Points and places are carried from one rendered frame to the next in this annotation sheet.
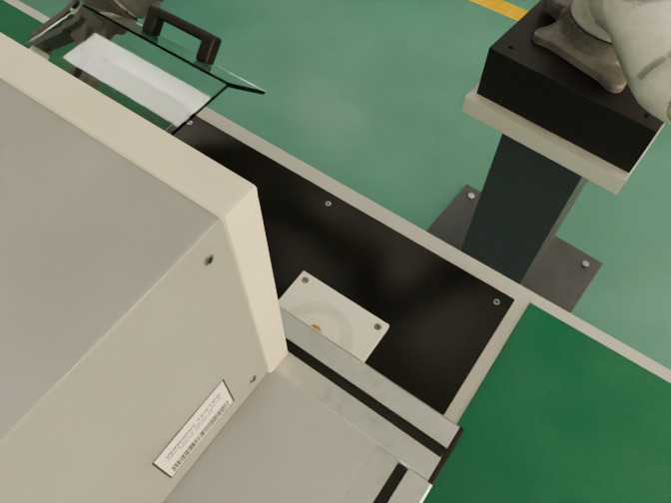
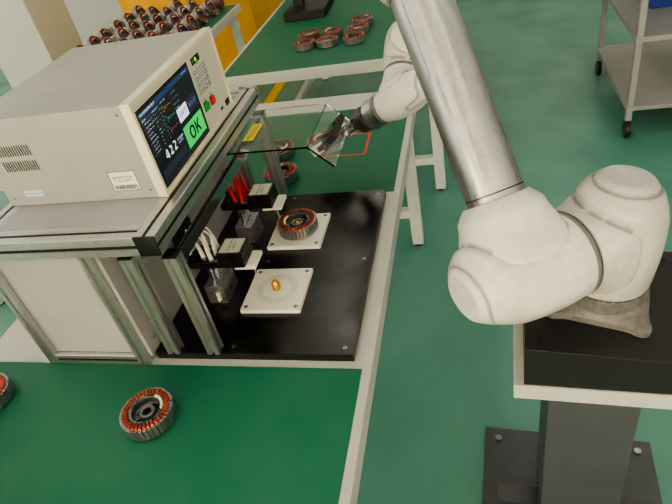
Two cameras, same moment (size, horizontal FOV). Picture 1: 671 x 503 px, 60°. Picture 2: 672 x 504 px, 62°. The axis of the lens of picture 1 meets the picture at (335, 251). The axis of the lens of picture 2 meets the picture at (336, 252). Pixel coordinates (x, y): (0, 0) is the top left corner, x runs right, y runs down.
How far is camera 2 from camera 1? 1.07 m
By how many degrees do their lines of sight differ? 50
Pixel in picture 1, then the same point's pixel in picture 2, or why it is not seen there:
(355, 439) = (142, 220)
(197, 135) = (372, 199)
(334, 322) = (288, 291)
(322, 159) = not seen: hidden behind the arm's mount
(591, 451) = (275, 431)
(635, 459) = (280, 454)
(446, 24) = not seen: outside the picture
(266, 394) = (152, 200)
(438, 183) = not seen: hidden behind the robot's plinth
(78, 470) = (82, 143)
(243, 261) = (128, 126)
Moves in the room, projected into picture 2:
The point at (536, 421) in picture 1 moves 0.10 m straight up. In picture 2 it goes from (282, 399) to (270, 367)
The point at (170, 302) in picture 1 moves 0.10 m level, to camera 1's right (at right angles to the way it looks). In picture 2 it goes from (105, 117) to (112, 135)
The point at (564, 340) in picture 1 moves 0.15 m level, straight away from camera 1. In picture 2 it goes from (344, 394) to (416, 408)
